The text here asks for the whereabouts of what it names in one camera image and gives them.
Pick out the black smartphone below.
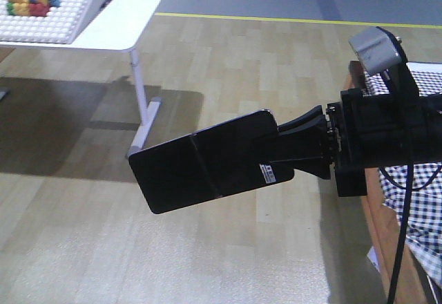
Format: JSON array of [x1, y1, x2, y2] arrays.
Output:
[[128, 110, 294, 214]]

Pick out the colourful toy blocks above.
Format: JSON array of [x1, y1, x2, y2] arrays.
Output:
[[6, 0, 61, 17]]

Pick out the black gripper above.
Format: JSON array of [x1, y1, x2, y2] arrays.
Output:
[[273, 88, 410, 197]]

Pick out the white side table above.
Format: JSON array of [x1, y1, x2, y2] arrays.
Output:
[[1, 0, 161, 154]]

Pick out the white studded baseplate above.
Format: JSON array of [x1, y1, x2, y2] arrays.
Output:
[[1, 0, 87, 44]]

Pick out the checkered duvet cover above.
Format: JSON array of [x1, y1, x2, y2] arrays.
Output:
[[362, 61, 442, 287]]

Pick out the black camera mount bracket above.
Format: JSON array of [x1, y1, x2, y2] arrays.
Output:
[[376, 27, 419, 104]]

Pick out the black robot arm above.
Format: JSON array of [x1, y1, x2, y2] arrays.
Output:
[[268, 88, 441, 197]]

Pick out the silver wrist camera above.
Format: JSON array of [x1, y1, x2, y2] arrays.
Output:
[[349, 26, 407, 76]]

